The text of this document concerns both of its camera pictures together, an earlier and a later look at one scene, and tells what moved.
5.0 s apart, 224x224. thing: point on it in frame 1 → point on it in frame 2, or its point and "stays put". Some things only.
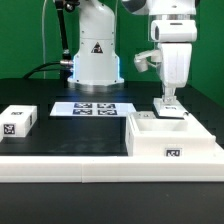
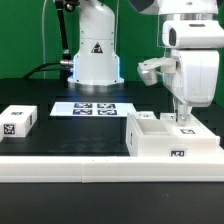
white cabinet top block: x=17 y=120 stays put
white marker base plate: x=92 y=109 stays put
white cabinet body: x=147 y=135 stays put
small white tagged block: x=145 y=115 stays put
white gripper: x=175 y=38 → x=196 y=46
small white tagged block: x=169 y=109 → x=195 y=128
